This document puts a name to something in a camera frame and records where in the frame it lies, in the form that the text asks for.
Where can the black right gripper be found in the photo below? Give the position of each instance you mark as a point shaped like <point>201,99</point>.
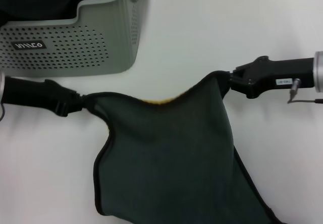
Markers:
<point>277,72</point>

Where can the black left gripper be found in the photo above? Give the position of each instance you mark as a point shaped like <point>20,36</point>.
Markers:
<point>32,92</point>

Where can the yellow and dark green towel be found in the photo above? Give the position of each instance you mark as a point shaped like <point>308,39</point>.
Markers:
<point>171,145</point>

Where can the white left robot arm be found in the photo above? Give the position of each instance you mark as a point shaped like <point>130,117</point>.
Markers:
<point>2,86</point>

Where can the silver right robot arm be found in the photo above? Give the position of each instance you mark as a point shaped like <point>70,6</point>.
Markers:
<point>318,70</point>

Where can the grey perforated storage box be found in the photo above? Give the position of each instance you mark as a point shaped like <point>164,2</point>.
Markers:
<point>75,40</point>

